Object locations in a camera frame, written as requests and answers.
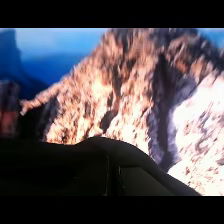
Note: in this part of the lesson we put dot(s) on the black garment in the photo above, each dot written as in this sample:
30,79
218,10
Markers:
36,166

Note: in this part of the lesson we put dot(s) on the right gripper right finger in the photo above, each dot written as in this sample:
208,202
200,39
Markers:
136,183

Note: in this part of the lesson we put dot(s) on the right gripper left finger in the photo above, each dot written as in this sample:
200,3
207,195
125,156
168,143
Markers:
91,181

